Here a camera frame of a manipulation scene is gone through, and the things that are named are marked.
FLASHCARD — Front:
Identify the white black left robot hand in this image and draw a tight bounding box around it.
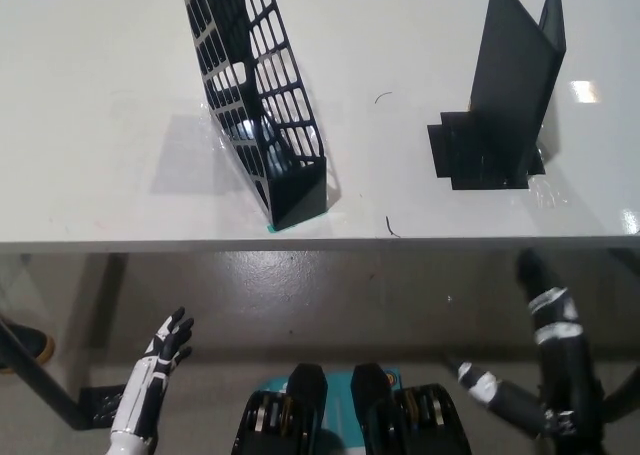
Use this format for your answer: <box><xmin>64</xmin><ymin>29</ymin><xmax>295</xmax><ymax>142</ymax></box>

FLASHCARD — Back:
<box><xmin>109</xmin><ymin>306</ymin><xmax>196</xmax><ymax>440</ymax></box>

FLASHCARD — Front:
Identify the black shoe with tan sole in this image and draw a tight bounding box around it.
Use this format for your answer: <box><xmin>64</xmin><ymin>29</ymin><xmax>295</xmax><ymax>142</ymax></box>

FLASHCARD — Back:
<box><xmin>0</xmin><ymin>322</ymin><xmax>57</xmax><ymax>375</ymax></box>

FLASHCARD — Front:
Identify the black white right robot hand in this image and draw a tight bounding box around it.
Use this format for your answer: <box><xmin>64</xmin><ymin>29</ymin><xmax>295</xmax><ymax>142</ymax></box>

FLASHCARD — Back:
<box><xmin>444</xmin><ymin>248</ymin><xmax>605</xmax><ymax>441</ymax></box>

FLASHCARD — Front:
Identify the black metal table leg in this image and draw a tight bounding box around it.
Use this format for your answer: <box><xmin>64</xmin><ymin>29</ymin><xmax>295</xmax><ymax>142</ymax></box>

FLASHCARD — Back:
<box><xmin>0</xmin><ymin>314</ymin><xmax>92</xmax><ymax>432</ymax></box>

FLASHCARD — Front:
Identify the black mesh magazine shelf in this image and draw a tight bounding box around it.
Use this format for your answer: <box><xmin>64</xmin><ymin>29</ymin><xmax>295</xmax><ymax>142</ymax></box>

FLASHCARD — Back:
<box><xmin>178</xmin><ymin>0</ymin><xmax>330</xmax><ymax>229</ymax></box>

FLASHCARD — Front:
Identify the black tape patch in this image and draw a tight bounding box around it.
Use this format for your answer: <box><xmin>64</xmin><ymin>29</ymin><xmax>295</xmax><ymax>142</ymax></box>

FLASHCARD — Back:
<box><xmin>427</xmin><ymin>111</ymin><xmax>547</xmax><ymax>193</ymax></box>

